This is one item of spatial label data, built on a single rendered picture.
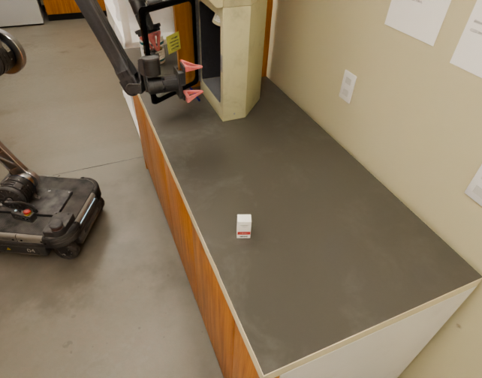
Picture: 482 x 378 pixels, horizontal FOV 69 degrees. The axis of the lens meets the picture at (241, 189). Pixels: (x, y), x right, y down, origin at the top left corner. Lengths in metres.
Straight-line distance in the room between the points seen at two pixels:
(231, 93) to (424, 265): 0.98
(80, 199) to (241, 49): 1.40
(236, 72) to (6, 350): 1.72
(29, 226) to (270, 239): 1.58
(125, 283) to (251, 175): 1.16
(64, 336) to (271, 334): 1.39
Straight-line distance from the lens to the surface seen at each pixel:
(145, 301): 2.10
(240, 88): 1.57
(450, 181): 1.24
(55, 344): 2.12
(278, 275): 1.02
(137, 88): 1.32
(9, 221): 2.42
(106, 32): 1.32
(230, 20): 1.45
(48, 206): 2.38
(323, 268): 1.06
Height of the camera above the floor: 1.77
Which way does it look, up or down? 42 degrees down
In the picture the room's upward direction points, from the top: 3 degrees clockwise
